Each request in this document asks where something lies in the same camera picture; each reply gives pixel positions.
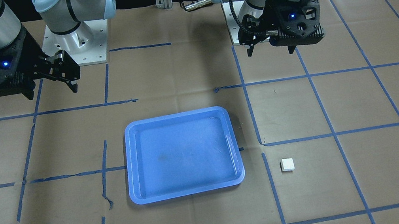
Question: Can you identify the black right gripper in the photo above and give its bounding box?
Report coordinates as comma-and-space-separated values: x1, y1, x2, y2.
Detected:
26, 50, 81, 93

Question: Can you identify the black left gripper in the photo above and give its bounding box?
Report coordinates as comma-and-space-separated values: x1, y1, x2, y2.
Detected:
235, 14, 297, 57

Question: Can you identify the white block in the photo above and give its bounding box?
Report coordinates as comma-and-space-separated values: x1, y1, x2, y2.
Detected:
280, 158, 295, 172

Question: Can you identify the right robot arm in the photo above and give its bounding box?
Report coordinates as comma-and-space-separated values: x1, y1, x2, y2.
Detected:
0, 0, 117, 100

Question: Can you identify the blue plastic tray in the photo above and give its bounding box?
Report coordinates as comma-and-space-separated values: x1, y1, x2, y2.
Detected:
124, 106, 246, 205

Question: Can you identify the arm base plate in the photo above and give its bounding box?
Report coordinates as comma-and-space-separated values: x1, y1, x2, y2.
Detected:
221, 0, 244, 46
42, 19, 109, 66

